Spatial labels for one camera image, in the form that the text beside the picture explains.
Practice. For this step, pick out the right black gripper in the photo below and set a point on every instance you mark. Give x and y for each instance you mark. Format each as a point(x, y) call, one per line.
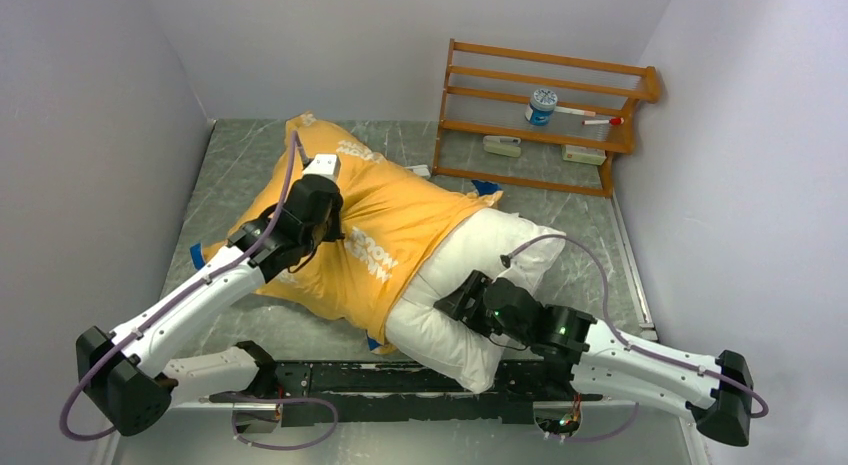
point(454, 303)

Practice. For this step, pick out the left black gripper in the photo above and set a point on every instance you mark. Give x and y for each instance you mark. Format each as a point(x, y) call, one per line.
point(334, 230)

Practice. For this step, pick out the blue orange cartoon pillowcase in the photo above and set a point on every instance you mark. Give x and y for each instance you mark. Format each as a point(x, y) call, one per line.
point(392, 221)

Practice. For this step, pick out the white pillow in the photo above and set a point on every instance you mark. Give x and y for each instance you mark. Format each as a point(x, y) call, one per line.
point(436, 321)

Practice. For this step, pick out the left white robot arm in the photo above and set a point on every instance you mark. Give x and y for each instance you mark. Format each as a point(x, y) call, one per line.
point(131, 374)

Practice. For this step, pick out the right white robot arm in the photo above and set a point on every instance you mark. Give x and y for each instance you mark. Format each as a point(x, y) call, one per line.
point(591, 357)

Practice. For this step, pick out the small white remote device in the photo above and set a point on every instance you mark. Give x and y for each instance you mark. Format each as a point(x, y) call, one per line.
point(422, 171)

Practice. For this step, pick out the white green rectangular device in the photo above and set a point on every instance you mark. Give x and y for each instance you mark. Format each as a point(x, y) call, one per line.
point(507, 146)

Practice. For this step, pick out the white box under shelf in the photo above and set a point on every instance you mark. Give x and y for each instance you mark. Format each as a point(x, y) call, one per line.
point(583, 155)

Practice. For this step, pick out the white pen on shelf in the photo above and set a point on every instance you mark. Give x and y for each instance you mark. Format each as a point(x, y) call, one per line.
point(575, 111)

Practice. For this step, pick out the blue white jar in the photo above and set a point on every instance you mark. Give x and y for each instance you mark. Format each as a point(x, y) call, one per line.
point(541, 105)

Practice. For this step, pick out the orange wooden shelf rack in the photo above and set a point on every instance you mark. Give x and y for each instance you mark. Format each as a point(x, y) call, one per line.
point(486, 90)

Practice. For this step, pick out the white red marker pen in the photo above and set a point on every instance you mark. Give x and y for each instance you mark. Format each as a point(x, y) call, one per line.
point(615, 121)

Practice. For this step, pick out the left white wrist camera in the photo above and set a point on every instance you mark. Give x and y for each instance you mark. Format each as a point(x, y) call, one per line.
point(324, 165)

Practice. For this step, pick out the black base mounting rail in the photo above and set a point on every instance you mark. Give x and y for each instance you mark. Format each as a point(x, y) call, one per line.
point(402, 408)

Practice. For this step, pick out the aluminium frame rail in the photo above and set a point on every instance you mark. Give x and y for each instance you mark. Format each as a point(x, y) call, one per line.
point(130, 398)

